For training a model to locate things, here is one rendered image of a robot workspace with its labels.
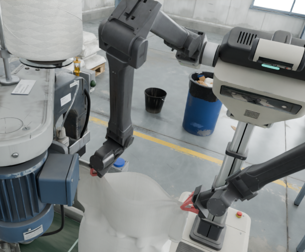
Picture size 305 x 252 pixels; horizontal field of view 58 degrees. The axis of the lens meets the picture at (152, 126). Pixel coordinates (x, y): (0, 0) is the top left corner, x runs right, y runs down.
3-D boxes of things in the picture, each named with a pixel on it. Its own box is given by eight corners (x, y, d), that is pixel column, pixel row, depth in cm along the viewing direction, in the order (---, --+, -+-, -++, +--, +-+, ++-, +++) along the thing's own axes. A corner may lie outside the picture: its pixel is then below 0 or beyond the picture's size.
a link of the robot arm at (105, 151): (135, 135, 90) (114, 121, 92) (115, 150, 81) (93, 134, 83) (125, 160, 97) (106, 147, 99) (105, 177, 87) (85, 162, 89)
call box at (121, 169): (128, 170, 143) (129, 161, 140) (121, 179, 137) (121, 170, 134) (114, 165, 146) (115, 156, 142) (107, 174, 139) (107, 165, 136)
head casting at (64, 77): (88, 131, 119) (88, 66, 103) (50, 163, 99) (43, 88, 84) (33, 112, 127) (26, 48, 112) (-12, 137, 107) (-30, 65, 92)
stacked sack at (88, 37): (99, 42, 433) (99, 32, 425) (83, 48, 398) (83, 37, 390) (64, 33, 451) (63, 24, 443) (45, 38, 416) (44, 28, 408)
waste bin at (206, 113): (220, 124, 357) (234, 77, 322) (212, 143, 315) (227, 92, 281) (185, 113, 370) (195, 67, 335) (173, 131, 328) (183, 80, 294)
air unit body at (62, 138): (71, 161, 102) (70, 126, 94) (63, 168, 98) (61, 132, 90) (61, 157, 103) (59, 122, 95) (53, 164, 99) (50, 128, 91)
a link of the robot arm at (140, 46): (151, 34, 58) (111, 13, 61) (135, 47, 55) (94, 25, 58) (137, 140, 93) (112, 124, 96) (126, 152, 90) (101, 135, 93)
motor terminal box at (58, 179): (81, 185, 75) (80, 151, 69) (73, 215, 66) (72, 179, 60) (50, 183, 74) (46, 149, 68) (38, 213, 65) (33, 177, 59)
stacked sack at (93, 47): (107, 49, 445) (107, 40, 437) (83, 60, 390) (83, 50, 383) (84, 43, 457) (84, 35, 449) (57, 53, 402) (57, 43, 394)
